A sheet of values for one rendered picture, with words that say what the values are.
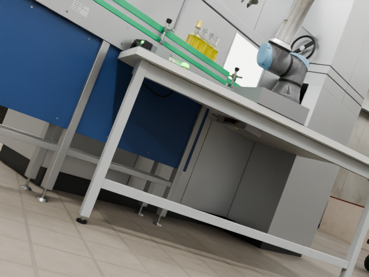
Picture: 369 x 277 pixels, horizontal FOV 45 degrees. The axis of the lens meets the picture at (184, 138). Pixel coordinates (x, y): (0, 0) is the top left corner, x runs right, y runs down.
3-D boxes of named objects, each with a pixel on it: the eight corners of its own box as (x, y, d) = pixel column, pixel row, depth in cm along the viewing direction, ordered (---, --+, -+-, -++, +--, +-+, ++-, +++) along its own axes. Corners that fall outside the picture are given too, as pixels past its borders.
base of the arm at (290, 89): (304, 108, 215) (311, 89, 216) (283, 97, 207) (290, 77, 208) (283, 105, 228) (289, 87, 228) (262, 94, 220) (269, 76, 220)
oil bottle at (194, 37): (182, 68, 256) (195, 33, 257) (189, 69, 252) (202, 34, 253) (175, 64, 252) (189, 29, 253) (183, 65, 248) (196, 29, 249)
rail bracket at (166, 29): (161, 45, 220) (170, 21, 221) (170, 46, 215) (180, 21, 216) (155, 42, 217) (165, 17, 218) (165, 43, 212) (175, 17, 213)
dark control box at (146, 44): (141, 62, 212) (147, 45, 212) (151, 64, 206) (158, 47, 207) (128, 55, 206) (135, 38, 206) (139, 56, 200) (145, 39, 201)
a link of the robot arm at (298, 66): (307, 87, 215) (316, 61, 215) (285, 76, 210) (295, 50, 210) (292, 87, 226) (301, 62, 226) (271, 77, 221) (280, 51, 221)
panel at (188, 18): (249, 99, 324) (266, 55, 326) (252, 99, 322) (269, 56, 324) (167, 45, 260) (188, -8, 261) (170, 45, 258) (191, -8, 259)
